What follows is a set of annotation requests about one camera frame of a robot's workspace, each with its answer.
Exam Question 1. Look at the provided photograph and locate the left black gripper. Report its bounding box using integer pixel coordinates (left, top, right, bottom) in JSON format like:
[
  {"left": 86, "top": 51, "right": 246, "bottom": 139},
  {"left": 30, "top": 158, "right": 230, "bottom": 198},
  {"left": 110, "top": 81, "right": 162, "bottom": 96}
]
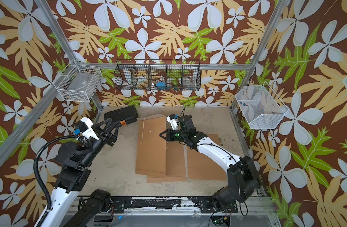
[{"left": 81, "top": 118, "right": 118, "bottom": 168}]

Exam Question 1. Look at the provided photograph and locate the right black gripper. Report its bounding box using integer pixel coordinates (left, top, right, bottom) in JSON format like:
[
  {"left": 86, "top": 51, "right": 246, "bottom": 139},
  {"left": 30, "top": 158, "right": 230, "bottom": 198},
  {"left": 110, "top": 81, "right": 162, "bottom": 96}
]
[{"left": 159, "top": 129, "right": 189, "bottom": 142}]

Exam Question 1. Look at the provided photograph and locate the brown file bag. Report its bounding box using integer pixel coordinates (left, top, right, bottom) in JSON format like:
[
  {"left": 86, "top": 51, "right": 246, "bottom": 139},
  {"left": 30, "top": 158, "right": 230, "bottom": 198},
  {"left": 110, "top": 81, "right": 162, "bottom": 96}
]
[
  {"left": 186, "top": 147, "right": 227, "bottom": 181},
  {"left": 147, "top": 142, "right": 187, "bottom": 183},
  {"left": 135, "top": 114, "right": 166, "bottom": 177}
]

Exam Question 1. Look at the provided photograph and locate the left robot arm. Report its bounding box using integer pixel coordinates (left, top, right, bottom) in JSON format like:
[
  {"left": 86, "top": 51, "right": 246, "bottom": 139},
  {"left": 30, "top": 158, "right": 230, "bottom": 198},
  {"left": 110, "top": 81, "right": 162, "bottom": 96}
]
[{"left": 33, "top": 117, "right": 121, "bottom": 227}]

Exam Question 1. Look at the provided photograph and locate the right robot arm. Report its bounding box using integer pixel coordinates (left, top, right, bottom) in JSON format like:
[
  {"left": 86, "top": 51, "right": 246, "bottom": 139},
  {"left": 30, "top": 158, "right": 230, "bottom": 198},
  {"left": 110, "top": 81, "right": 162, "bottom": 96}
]
[{"left": 159, "top": 114, "right": 261, "bottom": 211}]

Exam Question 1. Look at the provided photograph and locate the blue object in basket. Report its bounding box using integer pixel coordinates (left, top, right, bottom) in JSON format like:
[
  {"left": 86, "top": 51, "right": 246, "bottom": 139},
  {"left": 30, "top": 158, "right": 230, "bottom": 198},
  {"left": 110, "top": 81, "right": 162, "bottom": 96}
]
[{"left": 155, "top": 81, "right": 166, "bottom": 91}]

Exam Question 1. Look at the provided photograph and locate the white mesh basket right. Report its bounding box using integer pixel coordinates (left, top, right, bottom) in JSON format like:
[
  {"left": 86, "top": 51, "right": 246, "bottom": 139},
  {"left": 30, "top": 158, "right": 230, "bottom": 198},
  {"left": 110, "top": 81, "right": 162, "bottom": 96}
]
[{"left": 235, "top": 84, "right": 289, "bottom": 130}]

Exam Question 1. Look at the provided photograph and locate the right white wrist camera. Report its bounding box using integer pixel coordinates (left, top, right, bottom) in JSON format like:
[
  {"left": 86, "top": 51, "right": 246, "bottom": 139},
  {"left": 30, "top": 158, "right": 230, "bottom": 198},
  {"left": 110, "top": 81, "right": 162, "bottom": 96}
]
[{"left": 166, "top": 114, "right": 179, "bottom": 131}]

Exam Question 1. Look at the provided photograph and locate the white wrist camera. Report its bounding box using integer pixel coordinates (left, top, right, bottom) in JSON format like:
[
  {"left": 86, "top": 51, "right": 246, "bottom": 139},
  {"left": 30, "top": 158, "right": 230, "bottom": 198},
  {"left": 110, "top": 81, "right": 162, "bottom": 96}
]
[
  {"left": 166, "top": 114, "right": 179, "bottom": 131},
  {"left": 72, "top": 117, "right": 99, "bottom": 141}
]

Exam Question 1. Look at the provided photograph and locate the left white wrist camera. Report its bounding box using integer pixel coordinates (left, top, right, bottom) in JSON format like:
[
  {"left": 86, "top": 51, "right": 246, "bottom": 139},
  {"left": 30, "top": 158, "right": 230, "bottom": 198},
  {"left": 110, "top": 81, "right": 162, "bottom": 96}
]
[{"left": 72, "top": 117, "right": 99, "bottom": 141}]

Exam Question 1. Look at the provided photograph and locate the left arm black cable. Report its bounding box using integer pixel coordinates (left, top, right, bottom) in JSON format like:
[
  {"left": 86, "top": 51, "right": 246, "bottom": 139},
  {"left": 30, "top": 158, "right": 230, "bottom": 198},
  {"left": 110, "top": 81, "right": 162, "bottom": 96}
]
[{"left": 33, "top": 135, "right": 78, "bottom": 227}]

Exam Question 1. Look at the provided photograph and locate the white wire basket left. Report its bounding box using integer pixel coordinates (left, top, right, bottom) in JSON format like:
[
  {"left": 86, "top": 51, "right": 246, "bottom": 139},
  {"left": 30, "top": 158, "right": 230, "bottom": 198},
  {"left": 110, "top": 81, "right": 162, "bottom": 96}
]
[{"left": 55, "top": 64, "right": 102, "bottom": 103}]

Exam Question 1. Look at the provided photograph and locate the black wire basket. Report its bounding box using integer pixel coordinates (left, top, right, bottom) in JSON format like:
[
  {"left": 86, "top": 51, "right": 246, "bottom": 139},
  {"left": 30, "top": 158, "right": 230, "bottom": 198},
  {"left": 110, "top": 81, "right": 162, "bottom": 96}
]
[{"left": 113, "top": 59, "right": 202, "bottom": 91}]

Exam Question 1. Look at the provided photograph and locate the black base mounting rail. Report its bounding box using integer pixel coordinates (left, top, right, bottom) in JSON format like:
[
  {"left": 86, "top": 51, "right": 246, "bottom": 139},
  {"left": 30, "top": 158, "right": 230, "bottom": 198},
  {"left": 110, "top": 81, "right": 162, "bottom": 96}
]
[{"left": 100, "top": 196, "right": 238, "bottom": 214}]

